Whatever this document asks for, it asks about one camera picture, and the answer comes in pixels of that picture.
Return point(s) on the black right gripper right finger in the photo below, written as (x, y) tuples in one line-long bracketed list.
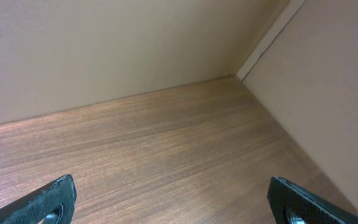
[(291, 203)]

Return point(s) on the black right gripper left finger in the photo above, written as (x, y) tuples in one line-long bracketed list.
[(52, 203)]

